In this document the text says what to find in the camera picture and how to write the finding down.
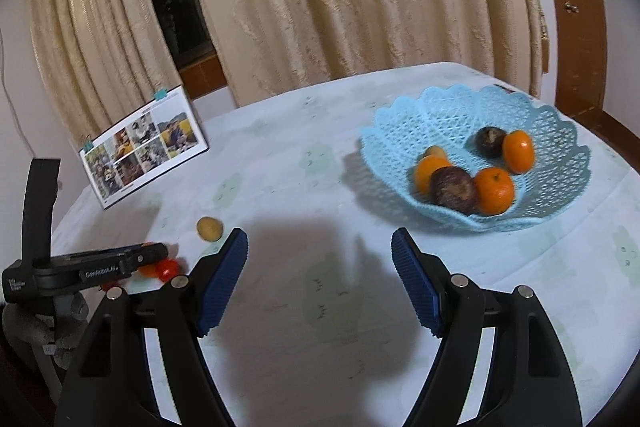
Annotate large orange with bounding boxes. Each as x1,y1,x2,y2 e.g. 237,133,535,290
472,167,516,215

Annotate small dark wrinkled passion fruit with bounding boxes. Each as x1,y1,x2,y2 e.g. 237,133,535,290
474,127,507,158

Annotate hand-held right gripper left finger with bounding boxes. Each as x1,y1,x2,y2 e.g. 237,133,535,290
52,228,249,427

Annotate large dark brown avocado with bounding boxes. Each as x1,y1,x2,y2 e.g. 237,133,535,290
431,166,478,214

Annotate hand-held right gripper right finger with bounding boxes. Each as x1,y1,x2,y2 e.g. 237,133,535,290
391,228,588,427

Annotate small tangerine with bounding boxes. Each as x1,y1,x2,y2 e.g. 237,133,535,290
502,130,535,174

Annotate wooden cabinet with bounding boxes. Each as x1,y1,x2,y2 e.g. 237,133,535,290
527,0,640,132

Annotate light blue lattice basket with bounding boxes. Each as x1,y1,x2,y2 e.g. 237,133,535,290
359,84,593,233

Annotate medium smooth orange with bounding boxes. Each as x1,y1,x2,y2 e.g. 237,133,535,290
413,155,453,196

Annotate small olive round fruit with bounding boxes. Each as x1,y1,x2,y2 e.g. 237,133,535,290
196,217,224,242

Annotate pale printed tablecloth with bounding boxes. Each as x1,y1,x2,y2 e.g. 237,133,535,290
50,62,640,427

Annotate person's left hand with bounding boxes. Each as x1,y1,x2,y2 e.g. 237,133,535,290
2,294,88,370

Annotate photo collage board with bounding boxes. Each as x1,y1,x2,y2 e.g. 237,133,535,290
79,88,210,210

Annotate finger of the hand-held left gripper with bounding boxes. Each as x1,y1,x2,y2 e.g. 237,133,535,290
52,228,249,427
117,243,169,280

